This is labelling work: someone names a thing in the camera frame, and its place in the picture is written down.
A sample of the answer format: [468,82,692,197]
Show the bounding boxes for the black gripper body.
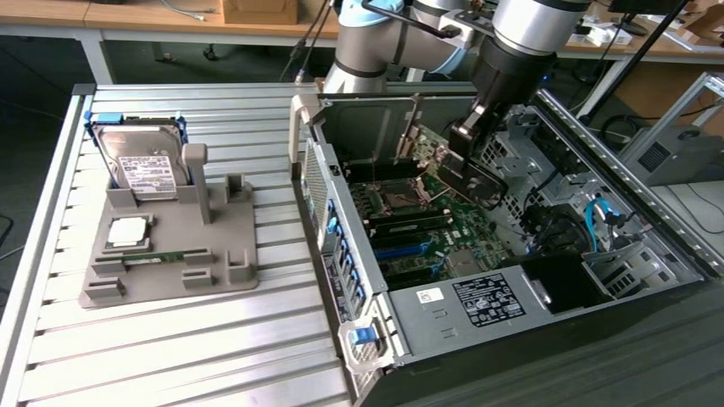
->
[471,40,560,114]

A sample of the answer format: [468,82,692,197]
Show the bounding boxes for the graphics card with metal bracket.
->
[392,92,508,211]

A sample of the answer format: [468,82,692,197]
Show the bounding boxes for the perforated metal drive cage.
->
[480,105,576,221]

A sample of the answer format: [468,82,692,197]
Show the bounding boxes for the metal socket cover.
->
[412,169,448,201]

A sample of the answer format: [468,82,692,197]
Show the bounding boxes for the CPU socket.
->
[376,180,423,213]

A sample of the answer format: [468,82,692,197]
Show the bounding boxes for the small white box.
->
[587,27,635,47]

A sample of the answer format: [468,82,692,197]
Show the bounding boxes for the black installed RAM stick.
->
[367,214,449,238]

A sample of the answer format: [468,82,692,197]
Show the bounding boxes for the green motherboard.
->
[347,163,511,289]

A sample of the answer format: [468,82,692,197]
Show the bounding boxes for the black tripod pole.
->
[575,0,696,122]

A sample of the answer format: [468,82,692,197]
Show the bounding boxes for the black monitor with stand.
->
[608,0,689,37]

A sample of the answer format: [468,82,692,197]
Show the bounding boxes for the brown cardboard panel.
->
[613,63,705,124]

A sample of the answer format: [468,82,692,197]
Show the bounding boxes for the blue expansion slot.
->
[372,241,431,262]

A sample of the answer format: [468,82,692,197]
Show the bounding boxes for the open grey PC case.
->
[288,82,724,407]

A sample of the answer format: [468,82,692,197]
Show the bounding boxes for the grey computer tower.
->
[619,125,724,187]

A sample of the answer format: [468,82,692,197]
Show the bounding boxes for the brown cardboard box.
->
[220,0,301,25]
[683,3,724,42]

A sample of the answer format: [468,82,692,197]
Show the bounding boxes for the grey metal disk bay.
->
[581,243,680,300]

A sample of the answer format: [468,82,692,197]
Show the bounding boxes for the grey power supply unit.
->
[387,266,553,357]

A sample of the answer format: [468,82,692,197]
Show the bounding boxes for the grey plastic parts rack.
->
[77,142,261,309]

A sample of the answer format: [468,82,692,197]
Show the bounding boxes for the hard disk in blue caddy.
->
[81,110,191,203]

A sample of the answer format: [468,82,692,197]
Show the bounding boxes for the green RAM stick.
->
[93,250,209,265]

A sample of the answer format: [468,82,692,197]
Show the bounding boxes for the silver CPU chip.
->
[105,217,153,250]

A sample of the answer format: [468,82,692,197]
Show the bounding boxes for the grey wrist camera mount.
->
[439,10,496,48]

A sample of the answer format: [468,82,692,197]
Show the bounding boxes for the black coiled cable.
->
[599,113,645,148]

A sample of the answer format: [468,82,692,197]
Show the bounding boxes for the black wire bundle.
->
[517,203,587,258]

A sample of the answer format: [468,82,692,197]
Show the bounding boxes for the light blue SATA wire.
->
[584,197,617,255]

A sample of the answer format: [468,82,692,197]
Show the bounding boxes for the aluminium profile frame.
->
[659,70,724,132]

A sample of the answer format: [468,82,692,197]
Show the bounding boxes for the wooden desk white frame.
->
[556,0,724,86]
[0,0,340,84]

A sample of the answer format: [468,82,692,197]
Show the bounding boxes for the white cable with plug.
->
[160,0,220,22]

